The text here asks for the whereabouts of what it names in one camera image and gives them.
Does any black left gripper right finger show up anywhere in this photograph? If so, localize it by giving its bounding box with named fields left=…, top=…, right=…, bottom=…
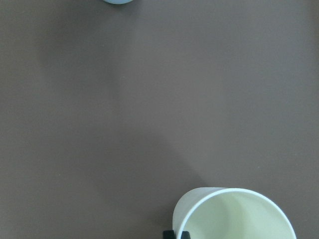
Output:
left=181, top=231, right=191, bottom=239

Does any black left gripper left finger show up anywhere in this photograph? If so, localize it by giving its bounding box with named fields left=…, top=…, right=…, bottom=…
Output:
left=163, top=230, right=175, bottom=239

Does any cream white cup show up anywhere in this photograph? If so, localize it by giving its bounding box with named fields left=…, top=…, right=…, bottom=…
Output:
left=172, top=187, right=297, bottom=239

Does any light blue cup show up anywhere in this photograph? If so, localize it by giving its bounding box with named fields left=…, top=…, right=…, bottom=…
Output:
left=103, top=0, right=133, bottom=4

